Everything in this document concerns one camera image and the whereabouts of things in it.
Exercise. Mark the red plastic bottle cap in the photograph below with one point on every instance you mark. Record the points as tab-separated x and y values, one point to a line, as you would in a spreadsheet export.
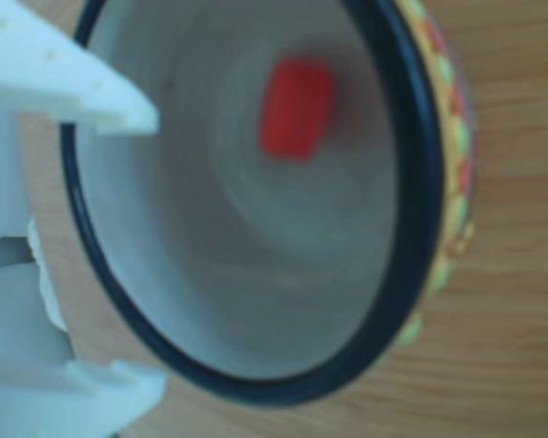
297	109

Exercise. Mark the colourful painted ceramic cup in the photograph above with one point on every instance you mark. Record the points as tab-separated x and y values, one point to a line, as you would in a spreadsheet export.
256	274

